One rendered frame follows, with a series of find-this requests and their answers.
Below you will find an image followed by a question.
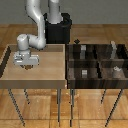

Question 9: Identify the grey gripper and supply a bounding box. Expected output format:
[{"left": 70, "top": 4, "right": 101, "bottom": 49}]
[{"left": 12, "top": 49, "right": 41, "bottom": 67}]

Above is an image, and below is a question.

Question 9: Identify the brown loaf of bread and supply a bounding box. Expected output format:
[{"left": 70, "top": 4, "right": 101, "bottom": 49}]
[{"left": 23, "top": 64, "right": 34, "bottom": 71}]

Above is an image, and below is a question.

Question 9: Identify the dark wooden compartment bin table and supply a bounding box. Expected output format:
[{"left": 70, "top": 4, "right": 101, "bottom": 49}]
[{"left": 65, "top": 42, "right": 128, "bottom": 128}]

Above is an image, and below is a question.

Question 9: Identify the light wooden bin table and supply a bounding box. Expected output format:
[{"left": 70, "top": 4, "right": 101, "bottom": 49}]
[{"left": 0, "top": 43, "right": 68, "bottom": 128}]

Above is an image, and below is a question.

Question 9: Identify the small dark diamond object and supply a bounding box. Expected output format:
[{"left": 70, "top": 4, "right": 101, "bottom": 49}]
[{"left": 74, "top": 38, "right": 81, "bottom": 45}]

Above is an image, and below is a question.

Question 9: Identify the tall grey box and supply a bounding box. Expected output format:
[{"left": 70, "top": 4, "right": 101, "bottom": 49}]
[{"left": 79, "top": 45, "right": 87, "bottom": 61}]

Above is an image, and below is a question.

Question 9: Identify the small grey cube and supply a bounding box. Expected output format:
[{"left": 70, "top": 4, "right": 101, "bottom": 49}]
[{"left": 81, "top": 69, "right": 89, "bottom": 78}]

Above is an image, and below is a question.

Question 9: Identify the tall grey bottle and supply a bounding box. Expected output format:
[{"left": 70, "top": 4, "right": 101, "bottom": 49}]
[{"left": 110, "top": 40, "right": 119, "bottom": 60}]

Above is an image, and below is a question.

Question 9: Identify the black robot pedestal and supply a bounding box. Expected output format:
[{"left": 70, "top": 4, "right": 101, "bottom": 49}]
[{"left": 43, "top": 12, "right": 73, "bottom": 45}]

